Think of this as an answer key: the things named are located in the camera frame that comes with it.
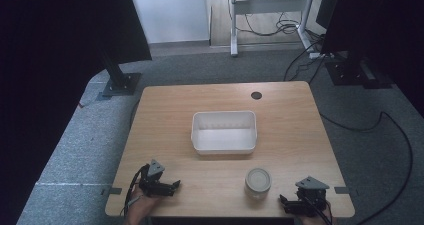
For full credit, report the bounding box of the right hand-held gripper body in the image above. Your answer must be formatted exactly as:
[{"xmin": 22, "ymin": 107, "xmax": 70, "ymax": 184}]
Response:
[{"xmin": 294, "ymin": 175, "xmax": 331, "ymax": 216}]

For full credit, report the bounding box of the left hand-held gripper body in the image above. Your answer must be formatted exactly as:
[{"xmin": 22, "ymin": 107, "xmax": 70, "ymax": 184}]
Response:
[{"xmin": 138, "ymin": 159, "xmax": 168, "ymax": 198}]

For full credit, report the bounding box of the person's right hand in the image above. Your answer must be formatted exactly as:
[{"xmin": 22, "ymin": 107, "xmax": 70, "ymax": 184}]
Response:
[{"xmin": 301, "ymin": 201, "xmax": 335, "ymax": 225}]

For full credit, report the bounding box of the person's left hand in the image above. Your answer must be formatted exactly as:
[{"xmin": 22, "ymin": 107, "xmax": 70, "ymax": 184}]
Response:
[{"xmin": 123, "ymin": 186, "xmax": 161, "ymax": 225}]

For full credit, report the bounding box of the white plastic bin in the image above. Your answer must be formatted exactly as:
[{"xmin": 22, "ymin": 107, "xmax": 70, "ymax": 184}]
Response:
[{"xmin": 190, "ymin": 110, "xmax": 258, "ymax": 156}]

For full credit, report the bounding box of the black metal stand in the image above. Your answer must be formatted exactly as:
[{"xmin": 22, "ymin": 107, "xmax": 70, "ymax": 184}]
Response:
[{"xmin": 96, "ymin": 44, "xmax": 143, "ymax": 98}]

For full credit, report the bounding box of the white power strip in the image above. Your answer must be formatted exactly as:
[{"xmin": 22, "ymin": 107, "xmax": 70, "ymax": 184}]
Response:
[{"xmin": 308, "ymin": 52, "xmax": 336, "ymax": 60}]

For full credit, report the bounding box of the black curtain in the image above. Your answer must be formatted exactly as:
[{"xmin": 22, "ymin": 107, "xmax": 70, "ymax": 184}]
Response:
[
  {"xmin": 321, "ymin": 0, "xmax": 424, "ymax": 118},
  {"xmin": 0, "ymin": 0, "xmax": 153, "ymax": 225}
]

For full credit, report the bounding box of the dark monitor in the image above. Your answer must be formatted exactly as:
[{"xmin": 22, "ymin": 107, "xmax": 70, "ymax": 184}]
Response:
[{"xmin": 315, "ymin": 0, "xmax": 344, "ymax": 30}]

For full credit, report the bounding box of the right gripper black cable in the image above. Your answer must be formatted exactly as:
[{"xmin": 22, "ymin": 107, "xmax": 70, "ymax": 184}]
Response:
[{"xmin": 301, "ymin": 194, "xmax": 334, "ymax": 225}]

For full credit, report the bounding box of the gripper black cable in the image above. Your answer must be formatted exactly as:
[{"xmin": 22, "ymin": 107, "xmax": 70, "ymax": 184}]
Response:
[
  {"xmin": 122, "ymin": 164, "xmax": 149, "ymax": 218},
  {"xmin": 301, "ymin": 194, "xmax": 334, "ymax": 225}
]

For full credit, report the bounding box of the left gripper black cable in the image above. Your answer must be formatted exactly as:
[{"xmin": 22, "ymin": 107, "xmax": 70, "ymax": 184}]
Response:
[{"xmin": 122, "ymin": 164, "xmax": 149, "ymax": 218}]

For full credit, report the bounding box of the long black floor cable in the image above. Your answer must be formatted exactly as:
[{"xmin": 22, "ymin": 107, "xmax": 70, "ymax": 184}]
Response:
[{"xmin": 319, "ymin": 110, "xmax": 415, "ymax": 225}]

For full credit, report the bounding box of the black stand base plate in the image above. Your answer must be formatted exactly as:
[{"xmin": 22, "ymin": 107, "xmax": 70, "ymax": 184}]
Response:
[{"xmin": 324, "ymin": 58, "xmax": 394, "ymax": 90}]

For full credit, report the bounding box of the bundle of black cables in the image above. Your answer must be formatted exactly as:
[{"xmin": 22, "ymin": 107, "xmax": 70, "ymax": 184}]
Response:
[{"xmin": 238, "ymin": 0, "xmax": 326, "ymax": 83}]

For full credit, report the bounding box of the white metal desk frame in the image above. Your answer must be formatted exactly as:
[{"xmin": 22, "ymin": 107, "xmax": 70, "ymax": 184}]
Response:
[{"xmin": 226, "ymin": 0, "xmax": 318, "ymax": 58}]

